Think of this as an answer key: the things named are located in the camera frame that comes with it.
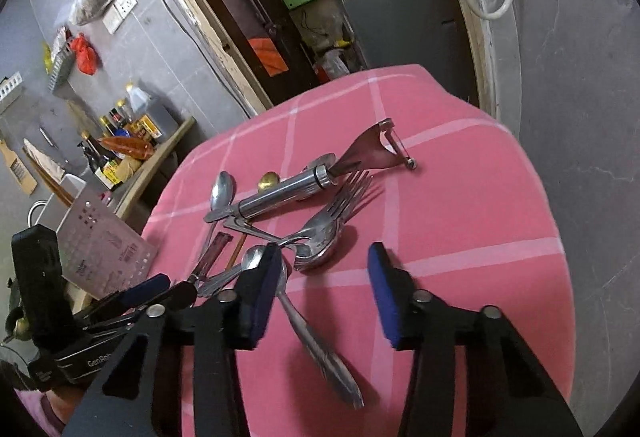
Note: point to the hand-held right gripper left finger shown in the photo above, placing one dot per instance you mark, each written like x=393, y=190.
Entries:
x=265, y=289

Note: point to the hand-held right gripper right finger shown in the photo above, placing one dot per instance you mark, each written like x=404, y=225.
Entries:
x=384, y=297

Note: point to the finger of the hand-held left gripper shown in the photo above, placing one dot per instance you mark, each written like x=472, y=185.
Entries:
x=177, y=296
x=147, y=287

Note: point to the clear measuring cup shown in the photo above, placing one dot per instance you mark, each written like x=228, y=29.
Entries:
x=107, y=242

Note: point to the long steel spoon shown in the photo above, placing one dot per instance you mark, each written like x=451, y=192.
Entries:
x=320, y=352

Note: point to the steel peeler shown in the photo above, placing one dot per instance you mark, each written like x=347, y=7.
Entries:
x=285, y=192

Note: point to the small steel spoon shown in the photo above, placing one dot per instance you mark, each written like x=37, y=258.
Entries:
x=222, y=189

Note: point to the person's left forearm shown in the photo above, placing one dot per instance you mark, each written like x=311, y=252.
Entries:
x=55, y=412

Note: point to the steel tap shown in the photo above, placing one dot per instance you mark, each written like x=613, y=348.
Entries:
x=35, y=209

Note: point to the pink checked tablecloth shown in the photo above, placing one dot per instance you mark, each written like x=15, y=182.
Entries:
x=450, y=217

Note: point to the dark bottle yellow label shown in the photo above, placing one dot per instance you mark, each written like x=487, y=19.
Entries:
x=107, y=172

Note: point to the wooden grater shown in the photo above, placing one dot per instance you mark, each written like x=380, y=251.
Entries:
x=20, y=167

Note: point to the white hanging towel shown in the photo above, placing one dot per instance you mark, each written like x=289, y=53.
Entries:
x=45, y=159

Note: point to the kitchen counter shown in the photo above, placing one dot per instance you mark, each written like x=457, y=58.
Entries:
x=165, y=147

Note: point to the orange brown packet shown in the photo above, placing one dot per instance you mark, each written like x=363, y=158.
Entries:
x=127, y=147

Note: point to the dark sauce bottle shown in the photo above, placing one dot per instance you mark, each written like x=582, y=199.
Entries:
x=120, y=117

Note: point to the yellow packet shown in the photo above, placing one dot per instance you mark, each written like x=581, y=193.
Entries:
x=47, y=57

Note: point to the orange sticker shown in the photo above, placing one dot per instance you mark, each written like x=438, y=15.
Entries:
x=267, y=57

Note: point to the red plastic bag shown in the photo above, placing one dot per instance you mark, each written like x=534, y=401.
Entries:
x=85, y=54

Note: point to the grey refrigerator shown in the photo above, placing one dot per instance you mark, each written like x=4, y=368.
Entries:
x=400, y=17

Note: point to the dark wooden door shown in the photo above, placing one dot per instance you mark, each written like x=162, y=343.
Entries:
x=240, y=7

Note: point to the white wall rack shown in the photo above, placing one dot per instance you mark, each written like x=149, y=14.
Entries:
x=11, y=86

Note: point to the grey wall rack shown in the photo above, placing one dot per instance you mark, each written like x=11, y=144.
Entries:
x=61, y=62

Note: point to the white wall switch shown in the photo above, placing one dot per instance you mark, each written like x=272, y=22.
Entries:
x=112, y=23

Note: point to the white wall socket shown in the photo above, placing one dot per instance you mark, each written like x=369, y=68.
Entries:
x=125, y=1

